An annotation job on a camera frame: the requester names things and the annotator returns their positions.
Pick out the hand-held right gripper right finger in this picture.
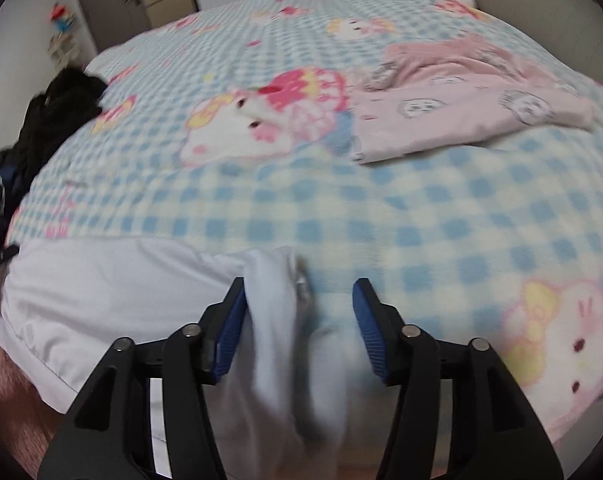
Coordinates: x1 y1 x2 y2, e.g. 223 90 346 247
351 277 565 480

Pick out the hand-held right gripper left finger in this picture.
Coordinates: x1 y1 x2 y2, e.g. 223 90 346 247
36 277 247 480

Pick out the white jacket with navy cuffs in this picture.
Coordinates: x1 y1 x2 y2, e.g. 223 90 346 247
0 237 357 480

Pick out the blue checked printed blanket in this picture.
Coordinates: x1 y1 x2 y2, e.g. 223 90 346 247
4 0 603 446

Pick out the pink printed pajama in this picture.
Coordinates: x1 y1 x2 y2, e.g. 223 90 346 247
351 35 597 163

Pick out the black fleece jacket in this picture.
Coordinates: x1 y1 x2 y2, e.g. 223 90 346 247
21 67 107 161

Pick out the white shelf rack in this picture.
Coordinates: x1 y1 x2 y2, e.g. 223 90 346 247
48 30 82 68

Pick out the grey door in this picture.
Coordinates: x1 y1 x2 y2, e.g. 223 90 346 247
71 0 152 51

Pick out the red and blue doll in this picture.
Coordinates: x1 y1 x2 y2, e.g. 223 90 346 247
48 2 77 31

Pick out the grey padded headboard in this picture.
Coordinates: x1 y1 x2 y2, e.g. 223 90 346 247
469 0 603 126

